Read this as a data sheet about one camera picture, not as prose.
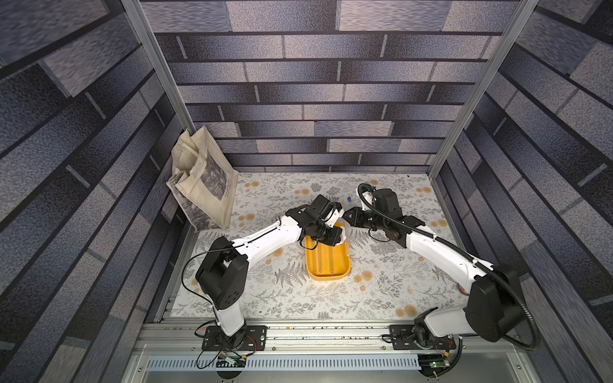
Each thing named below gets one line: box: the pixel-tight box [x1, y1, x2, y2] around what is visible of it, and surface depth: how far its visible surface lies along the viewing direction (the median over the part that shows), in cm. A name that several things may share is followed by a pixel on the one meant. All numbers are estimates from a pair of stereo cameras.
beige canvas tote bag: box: [166, 125, 239, 233], surface depth 98 cm
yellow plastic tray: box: [304, 236, 352, 281], surface depth 91 cm
